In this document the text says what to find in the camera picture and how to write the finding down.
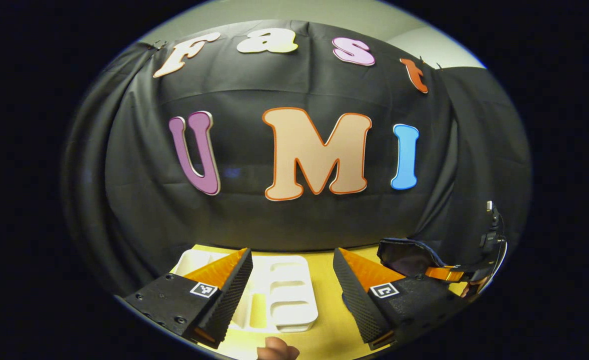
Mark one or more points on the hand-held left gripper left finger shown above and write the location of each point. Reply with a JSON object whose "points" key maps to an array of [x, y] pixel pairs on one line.
{"points": [[232, 300]]}

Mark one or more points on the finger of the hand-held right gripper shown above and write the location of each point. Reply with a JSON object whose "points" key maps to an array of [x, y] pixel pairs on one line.
{"points": [[444, 274]]}

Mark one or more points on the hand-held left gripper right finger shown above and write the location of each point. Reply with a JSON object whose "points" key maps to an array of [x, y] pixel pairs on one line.
{"points": [[357, 305]]}

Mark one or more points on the blue schoolbag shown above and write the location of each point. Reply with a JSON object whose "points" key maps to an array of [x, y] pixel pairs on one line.
{"points": [[407, 255]]}

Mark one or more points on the white bookshelf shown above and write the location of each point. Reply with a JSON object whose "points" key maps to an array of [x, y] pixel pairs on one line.
{"points": [[289, 290]]}

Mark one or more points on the black backdrop cloth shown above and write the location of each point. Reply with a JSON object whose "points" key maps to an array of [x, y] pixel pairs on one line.
{"points": [[244, 220]]}

